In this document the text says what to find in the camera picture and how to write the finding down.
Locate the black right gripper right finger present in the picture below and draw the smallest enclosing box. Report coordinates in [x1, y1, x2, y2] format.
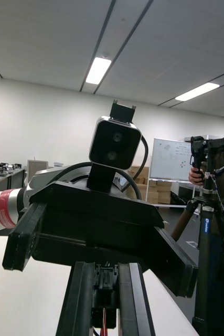
[118, 262, 156, 336]

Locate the black left camera cable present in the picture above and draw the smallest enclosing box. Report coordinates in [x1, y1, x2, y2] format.
[52, 135, 150, 200]

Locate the ceiling light panel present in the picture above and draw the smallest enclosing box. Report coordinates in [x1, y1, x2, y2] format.
[85, 57, 112, 85]
[175, 82, 220, 102]

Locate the person's hand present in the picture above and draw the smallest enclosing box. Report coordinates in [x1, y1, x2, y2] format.
[188, 167, 205, 186]

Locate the whiteboard on stand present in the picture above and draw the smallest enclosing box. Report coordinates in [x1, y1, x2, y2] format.
[147, 137, 194, 190]

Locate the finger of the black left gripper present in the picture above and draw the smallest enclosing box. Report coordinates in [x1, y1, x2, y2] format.
[146, 227, 198, 299]

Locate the black tripod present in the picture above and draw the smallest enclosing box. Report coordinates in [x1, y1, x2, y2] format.
[170, 170, 224, 336]

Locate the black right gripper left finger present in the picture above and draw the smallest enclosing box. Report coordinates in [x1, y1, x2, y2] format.
[55, 261, 96, 336]

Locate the stack of cardboard boxes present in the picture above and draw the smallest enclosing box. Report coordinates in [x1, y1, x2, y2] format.
[126, 164, 173, 205]

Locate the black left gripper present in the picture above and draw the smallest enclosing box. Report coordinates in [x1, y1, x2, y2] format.
[2, 182, 165, 274]

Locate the pale grey left wrist camera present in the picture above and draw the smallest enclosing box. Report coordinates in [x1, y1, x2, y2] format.
[88, 116, 143, 170]

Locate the beige square box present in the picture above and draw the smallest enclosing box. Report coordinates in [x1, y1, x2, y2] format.
[27, 159, 49, 182]

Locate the black camera rig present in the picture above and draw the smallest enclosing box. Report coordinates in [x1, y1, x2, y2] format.
[190, 135, 217, 174]

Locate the desk with equipment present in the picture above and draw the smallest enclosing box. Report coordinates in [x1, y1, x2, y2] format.
[0, 161, 26, 192]

